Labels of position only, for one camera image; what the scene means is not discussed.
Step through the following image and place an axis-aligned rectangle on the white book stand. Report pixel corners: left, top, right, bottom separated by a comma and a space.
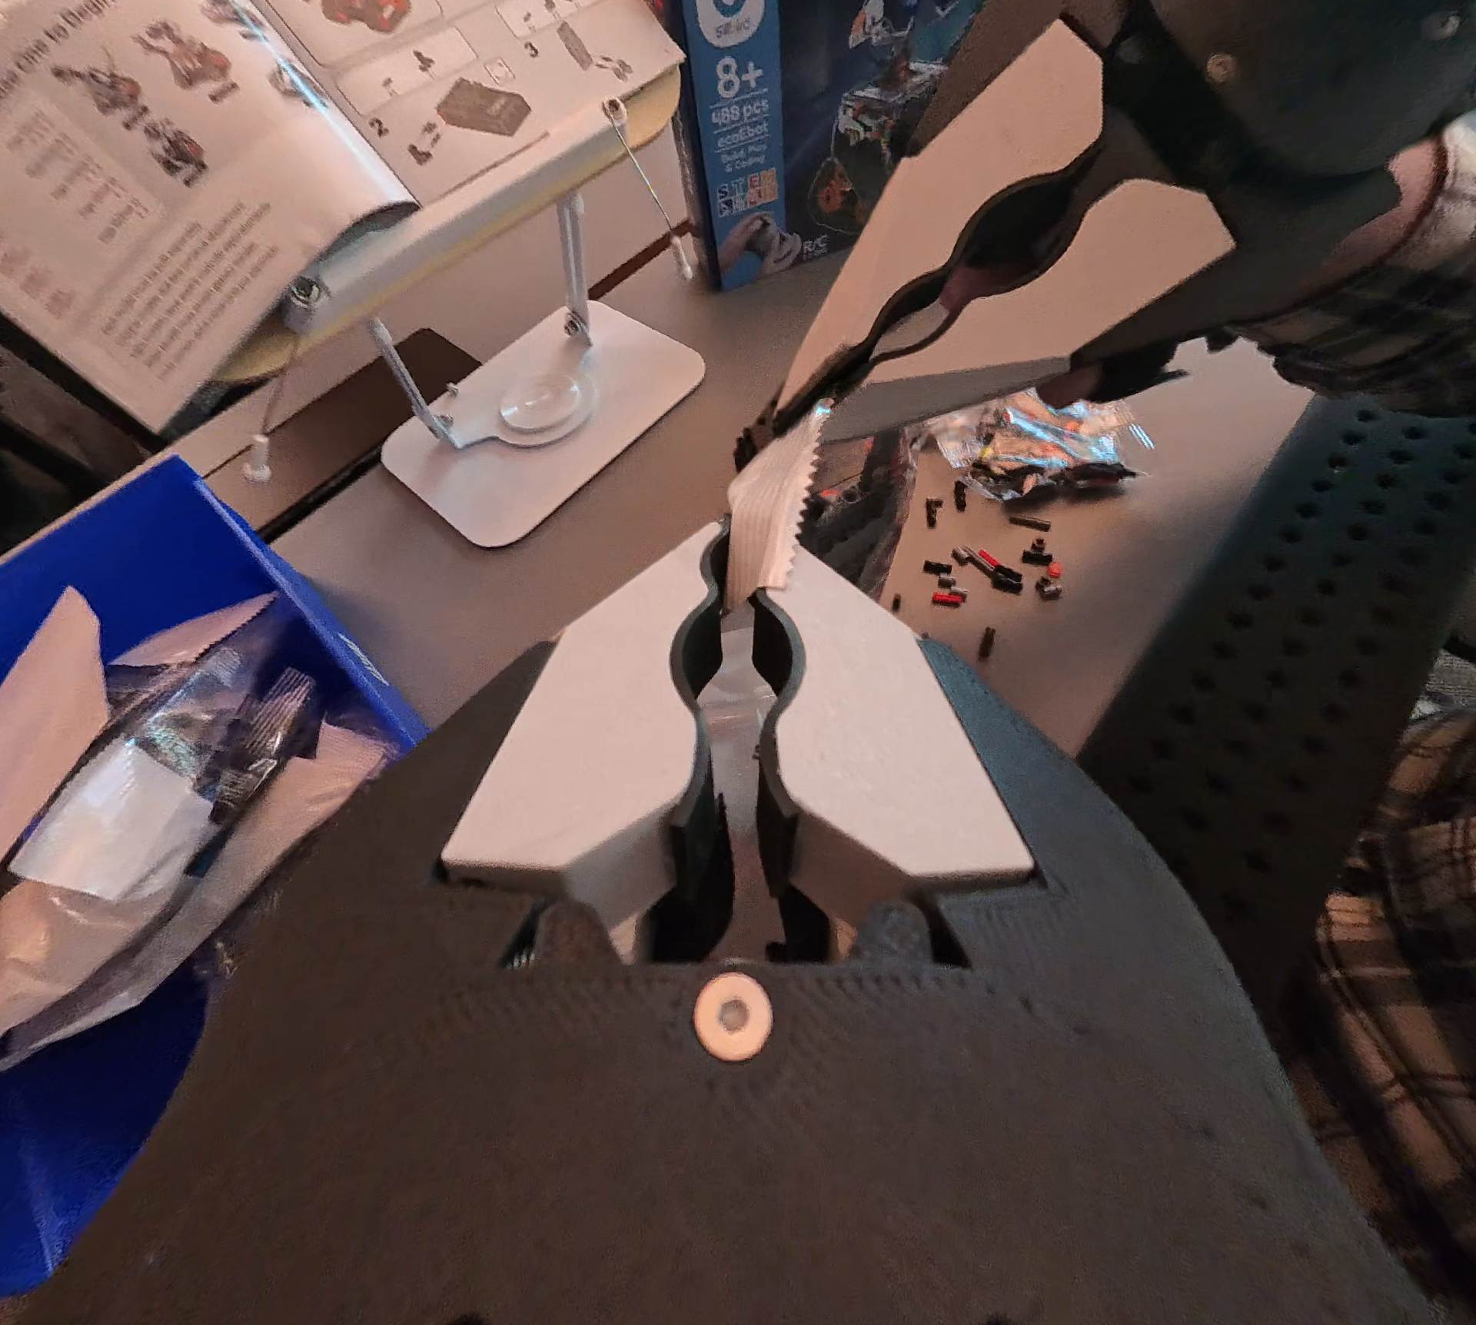
214, 71, 706, 550

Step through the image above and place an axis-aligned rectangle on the building instruction booklet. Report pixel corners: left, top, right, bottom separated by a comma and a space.
0, 0, 685, 433

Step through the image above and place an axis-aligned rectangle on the blue plastic bin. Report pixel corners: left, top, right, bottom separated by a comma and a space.
0, 455, 430, 1264

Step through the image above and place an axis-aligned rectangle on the person's plaid clothing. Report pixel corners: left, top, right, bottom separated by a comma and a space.
1314, 704, 1476, 1268

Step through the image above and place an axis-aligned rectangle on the blue robot kit box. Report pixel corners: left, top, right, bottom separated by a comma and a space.
635, 0, 1160, 293

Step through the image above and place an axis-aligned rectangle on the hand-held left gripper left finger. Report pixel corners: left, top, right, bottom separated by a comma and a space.
440, 521, 732, 964

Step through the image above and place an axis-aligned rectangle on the brown desk cable flap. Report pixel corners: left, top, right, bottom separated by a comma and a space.
276, 327, 480, 499

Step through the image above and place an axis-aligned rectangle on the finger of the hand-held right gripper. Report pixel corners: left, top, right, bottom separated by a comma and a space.
783, 23, 1110, 407
814, 179, 1236, 445

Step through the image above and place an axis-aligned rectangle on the crumpled white plastic bag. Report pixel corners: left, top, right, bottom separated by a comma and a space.
0, 589, 395, 1074

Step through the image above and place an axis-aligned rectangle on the clear plastic parts bag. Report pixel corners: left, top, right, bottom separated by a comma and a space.
939, 397, 1154, 490

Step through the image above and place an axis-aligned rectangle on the black studded mat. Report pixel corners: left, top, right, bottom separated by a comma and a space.
1083, 397, 1476, 1003

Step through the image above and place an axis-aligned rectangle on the group of black connector pins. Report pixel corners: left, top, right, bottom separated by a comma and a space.
920, 501, 1054, 659

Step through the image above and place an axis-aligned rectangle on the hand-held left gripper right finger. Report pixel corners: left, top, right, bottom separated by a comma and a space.
749, 546, 1035, 964

